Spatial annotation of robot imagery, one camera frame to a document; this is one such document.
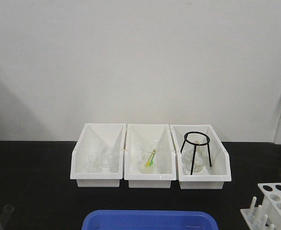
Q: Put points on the clear glass test tube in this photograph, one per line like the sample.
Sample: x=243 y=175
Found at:
x=5 y=215

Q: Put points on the white test tube rack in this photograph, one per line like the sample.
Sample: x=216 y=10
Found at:
x=267 y=215

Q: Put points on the middle white storage bin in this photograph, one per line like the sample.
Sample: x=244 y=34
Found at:
x=135 y=135

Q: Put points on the white storage bin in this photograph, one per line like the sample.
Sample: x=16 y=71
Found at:
x=210 y=177
x=94 y=137
x=135 y=135

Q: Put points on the glass beaker with droppers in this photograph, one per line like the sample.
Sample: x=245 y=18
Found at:
x=149 y=162

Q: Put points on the small glass beakers in bin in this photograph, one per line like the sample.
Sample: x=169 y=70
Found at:
x=104 y=161

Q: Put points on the left white storage bin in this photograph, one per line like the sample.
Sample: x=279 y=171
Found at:
x=94 y=137

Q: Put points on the glass flask under tripod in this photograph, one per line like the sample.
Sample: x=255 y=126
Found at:
x=200 y=159

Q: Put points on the right white storage bin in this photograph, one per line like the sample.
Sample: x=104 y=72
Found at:
x=210 y=177

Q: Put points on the blue plastic tray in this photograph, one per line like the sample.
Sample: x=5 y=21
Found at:
x=148 y=220

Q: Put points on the black wire tripod stand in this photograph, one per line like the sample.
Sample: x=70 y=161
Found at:
x=197 y=138

